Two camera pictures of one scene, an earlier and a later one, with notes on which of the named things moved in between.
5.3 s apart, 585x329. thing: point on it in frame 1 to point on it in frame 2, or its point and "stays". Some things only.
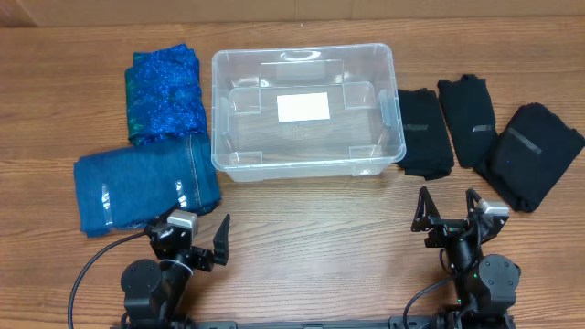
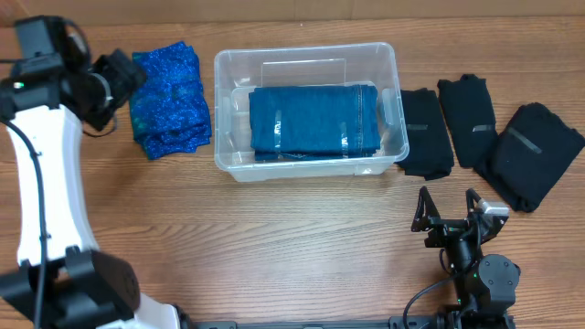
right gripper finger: [425, 213] stays
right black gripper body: [445, 231] stays
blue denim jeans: [128, 188] to [314, 122]
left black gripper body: [196, 255] to [122, 72]
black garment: [530, 156] stays
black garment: [471, 119] stays
